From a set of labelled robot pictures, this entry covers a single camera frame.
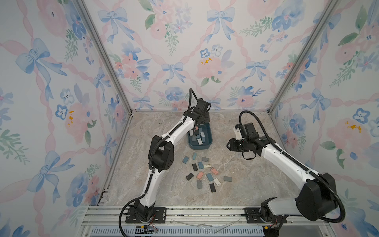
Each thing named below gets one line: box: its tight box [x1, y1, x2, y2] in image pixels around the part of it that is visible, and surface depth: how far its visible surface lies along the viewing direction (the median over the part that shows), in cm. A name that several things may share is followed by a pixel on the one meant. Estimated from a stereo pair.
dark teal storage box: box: [187, 122, 213, 150], surface depth 105 cm
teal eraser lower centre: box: [206, 172, 214, 182], surface depth 90 cm
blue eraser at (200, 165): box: [197, 161, 204, 170], surface depth 93 cm
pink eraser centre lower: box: [196, 170, 204, 180], surface depth 90 cm
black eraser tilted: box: [185, 172, 194, 181], surface depth 88 cm
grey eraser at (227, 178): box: [223, 176, 232, 182], surface depth 89 cm
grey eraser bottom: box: [196, 179, 203, 190], surface depth 86 cm
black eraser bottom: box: [209, 183, 217, 193], surface depth 85 cm
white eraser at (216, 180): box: [213, 177, 222, 187], surface depth 87 cm
